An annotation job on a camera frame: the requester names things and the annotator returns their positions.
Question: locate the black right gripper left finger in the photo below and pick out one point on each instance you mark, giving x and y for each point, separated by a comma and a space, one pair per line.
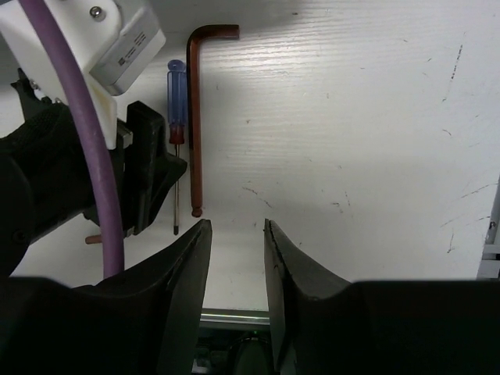
144, 320

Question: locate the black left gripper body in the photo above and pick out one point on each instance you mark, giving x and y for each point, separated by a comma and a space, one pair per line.
44, 176

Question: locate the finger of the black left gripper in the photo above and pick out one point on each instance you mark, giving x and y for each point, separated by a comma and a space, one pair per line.
150, 170

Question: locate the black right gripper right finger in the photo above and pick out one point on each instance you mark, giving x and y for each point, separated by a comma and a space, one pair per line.
322, 324

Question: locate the brown hex key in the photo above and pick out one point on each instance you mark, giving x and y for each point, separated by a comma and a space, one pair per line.
93, 239
194, 44

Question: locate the blue handled screwdriver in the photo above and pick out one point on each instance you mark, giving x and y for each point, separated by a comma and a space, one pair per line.
176, 98

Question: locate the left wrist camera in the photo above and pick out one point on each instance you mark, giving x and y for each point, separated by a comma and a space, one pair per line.
112, 42

